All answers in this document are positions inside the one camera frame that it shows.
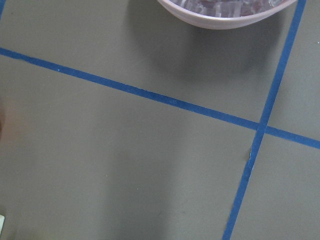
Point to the pink bowl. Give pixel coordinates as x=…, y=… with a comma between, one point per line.
x=223, y=14

